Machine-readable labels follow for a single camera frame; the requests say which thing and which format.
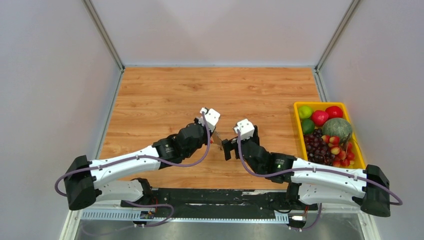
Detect red handled metal key organizer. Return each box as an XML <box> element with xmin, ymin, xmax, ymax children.
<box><xmin>210</xmin><ymin>131</ymin><xmax>223</xmax><ymax>151</ymax></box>

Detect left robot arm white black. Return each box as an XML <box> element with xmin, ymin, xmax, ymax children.
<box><xmin>54</xmin><ymin>111</ymin><xmax>220</xmax><ymax>211</ymax></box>

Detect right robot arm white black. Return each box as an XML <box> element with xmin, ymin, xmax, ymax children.
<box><xmin>221</xmin><ymin>126</ymin><xmax>394</xmax><ymax>218</ymax></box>

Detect dark green lime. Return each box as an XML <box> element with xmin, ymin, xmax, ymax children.
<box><xmin>300</xmin><ymin>118</ymin><xmax>315</xmax><ymax>135</ymax></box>

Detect light green apple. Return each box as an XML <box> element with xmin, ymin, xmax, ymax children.
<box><xmin>297</xmin><ymin>105</ymin><xmax>314</xmax><ymax>120</ymax></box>

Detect purple grape bunch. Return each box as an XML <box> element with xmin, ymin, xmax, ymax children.
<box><xmin>303</xmin><ymin>128</ymin><xmax>335</xmax><ymax>166</ymax></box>

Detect red apple left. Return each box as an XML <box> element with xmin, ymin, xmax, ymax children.
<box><xmin>310</xmin><ymin>110</ymin><xmax>329</xmax><ymax>127</ymax></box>

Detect red apple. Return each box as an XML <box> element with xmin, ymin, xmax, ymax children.
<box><xmin>325</xmin><ymin>105</ymin><xmax>344</xmax><ymax>119</ymax></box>
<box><xmin>310</xmin><ymin>110</ymin><xmax>329</xmax><ymax>127</ymax></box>

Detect red apple right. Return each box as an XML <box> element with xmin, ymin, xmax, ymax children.
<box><xmin>325</xmin><ymin>105</ymin><xmax>344</xmax><ymax>119</ymax></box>

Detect green netted melon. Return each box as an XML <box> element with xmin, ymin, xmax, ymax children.
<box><xmin>321</xmin><ymin>117</ymin><xmax>353</xmax><ymax>143</ymax></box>

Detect small red peaches cluster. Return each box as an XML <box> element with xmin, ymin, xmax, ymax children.
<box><xmin>318</xmin><ymin>135</ymin><xmax>356</xmax><ymax>168</ymax></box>

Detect yellow plastic fruit bin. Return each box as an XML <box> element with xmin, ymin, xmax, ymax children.
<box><xmin>293</xmin><ymin>101</ymin><xmax>366</xmax><ymax>169</ymax></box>

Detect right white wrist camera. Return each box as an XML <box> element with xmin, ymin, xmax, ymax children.
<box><xmin>233</xmin><ymin>118</ymin><xmax>255</xmax><ymax>140</ymax></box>

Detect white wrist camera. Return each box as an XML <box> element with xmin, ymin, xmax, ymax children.
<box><xmin>233</xmin><ymin>118</ymin><xmax>255</xmax><ymax>140</ymax></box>
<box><xmin>198</xmin><ymin>107</ymin><xmax>221</xmax><ymax>132</ymax></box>

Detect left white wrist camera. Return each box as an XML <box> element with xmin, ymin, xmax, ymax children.
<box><xmin>198</xmin><ymin>107</ymin><xmax>221</xmax><ymax>132</ymax></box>

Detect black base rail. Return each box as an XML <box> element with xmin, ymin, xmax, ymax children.
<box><xmin>119</xmin><ymin>188</ymin><xmax>307</xmax><ymax>220</ymax></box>

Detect slotted white cable duct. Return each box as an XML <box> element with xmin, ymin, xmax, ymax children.
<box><xmin>81</xmin><ymin>209</ymin><xmax>290</xmax><ymax>224</ymax></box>

